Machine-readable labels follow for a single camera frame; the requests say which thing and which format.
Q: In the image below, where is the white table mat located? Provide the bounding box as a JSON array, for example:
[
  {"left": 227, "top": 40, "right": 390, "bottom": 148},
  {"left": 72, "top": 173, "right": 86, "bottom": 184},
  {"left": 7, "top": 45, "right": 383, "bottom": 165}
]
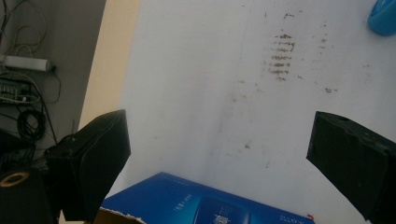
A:
[{"left": 106, "top": 0, "right": 396, "bottom": 224}]

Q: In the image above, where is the light blue plastic object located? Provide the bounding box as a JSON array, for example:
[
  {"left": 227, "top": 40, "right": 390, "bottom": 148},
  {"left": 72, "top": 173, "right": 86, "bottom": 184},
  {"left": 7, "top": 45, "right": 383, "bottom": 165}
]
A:
[{"left": 367, "top": 0, "right": 396, "bottom": 36}]

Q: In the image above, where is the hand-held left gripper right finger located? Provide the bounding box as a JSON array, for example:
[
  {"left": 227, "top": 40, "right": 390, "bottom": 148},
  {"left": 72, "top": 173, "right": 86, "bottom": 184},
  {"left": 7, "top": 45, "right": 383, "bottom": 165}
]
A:
[{"left": 305, "top": 110, "right": 396, "bottom": 224}]

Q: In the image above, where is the blue cardboard box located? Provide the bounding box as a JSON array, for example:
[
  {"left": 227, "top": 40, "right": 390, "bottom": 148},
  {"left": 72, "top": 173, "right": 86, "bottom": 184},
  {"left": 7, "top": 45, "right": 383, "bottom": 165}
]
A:
[{"left": 92, "top": 172, "right": 316, "bottom": 224}]

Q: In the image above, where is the white power strip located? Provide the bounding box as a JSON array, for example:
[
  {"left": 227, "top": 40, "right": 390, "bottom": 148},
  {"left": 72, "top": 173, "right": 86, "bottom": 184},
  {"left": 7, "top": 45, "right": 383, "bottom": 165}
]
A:
[{"left": 0, "top": 54, "right": 54, "bottom": 73}]

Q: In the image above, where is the dark electronic device with cables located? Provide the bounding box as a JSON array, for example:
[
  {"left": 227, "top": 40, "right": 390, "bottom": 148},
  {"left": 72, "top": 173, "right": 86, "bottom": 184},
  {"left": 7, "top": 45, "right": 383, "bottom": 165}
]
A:
[{"left": 0, "top": 77, "right": 35, "bottom": 105}]

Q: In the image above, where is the black cable coil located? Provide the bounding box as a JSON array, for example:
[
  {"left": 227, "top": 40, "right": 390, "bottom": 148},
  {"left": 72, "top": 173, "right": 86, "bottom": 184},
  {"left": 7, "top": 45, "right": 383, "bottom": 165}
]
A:
[{"left": 17, "top": 108, "right": 48, "bottom": 143}]

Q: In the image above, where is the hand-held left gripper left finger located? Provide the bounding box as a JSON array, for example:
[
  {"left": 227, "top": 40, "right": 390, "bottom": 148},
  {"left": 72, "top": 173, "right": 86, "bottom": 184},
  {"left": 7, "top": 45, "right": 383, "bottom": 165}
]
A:
[{"left": 44, "top": 108, "right": 132, "bottom": 223}]

